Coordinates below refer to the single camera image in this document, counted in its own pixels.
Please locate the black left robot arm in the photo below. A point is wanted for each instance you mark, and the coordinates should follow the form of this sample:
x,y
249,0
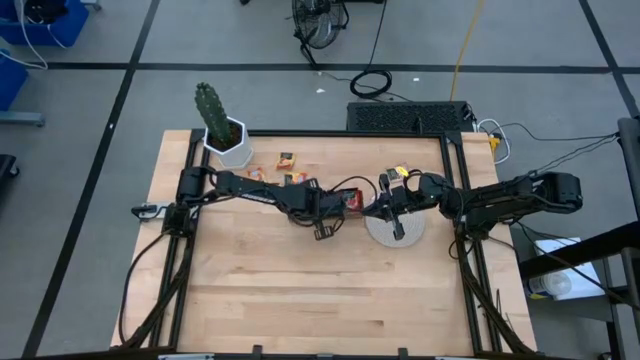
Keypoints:
x,y
250,190

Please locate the beige tea packet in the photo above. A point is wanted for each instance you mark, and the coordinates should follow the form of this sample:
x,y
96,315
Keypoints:
x,y
392,174

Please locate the black floor fan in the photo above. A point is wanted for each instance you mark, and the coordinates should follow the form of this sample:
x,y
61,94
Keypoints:
x,y
320,20

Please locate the red tea packet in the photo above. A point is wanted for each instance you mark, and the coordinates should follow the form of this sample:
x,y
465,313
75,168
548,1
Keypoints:
x,y
354,200

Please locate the white paper sheet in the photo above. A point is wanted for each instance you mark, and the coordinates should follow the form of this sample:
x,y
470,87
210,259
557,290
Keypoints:
x,y
575,280

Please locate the black aluminium table frame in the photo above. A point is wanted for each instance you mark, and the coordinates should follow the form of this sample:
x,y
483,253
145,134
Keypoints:
x,y
350,133

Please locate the grey metal post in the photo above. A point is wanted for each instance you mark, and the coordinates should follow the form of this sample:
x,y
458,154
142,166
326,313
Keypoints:
x,y
631,150

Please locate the orange tea packet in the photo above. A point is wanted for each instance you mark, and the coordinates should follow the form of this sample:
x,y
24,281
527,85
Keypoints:
x,y
296,177
256,173
285,160

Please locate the small blue bin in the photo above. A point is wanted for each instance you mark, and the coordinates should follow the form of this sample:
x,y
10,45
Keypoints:
x,y
10,80

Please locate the grey metal cart base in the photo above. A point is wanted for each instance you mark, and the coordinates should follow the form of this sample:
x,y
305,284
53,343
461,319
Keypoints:
x,y
20,118

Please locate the black perforated computer case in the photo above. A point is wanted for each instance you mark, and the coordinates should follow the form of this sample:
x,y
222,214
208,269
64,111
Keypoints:
x,y
405,117

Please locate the black side desk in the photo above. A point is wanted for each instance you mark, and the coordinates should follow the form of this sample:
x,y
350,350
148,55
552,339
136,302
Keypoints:
x,y
575,252

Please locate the white hexagonal plant pot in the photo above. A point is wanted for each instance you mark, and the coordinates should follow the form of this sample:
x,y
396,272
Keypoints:
x,y
240,159

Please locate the black caster foot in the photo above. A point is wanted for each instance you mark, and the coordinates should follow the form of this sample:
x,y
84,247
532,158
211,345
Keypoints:
x,y
6,167

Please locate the large blue bin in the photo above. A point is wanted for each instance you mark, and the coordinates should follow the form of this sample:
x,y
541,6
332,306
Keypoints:
x,y
65,25

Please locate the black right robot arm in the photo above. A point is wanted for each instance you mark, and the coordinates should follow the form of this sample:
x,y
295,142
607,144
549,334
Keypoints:
x,y
500,200

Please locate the round woven placemat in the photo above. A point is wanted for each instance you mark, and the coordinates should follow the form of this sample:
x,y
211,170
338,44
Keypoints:
x,y
415,232

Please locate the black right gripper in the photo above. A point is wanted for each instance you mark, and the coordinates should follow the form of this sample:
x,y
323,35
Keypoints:
x,y
420,195

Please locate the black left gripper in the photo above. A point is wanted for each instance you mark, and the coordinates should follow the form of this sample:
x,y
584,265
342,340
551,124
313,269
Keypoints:
x,y
325,202

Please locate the yellow power plug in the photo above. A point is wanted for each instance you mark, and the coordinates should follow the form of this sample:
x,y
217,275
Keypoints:
x,y
494,145

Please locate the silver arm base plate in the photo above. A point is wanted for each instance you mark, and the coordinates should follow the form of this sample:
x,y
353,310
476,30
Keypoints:
x,y
152,210

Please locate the green cactus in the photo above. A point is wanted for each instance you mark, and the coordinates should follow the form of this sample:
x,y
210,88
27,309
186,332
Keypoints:
x,y
214,112

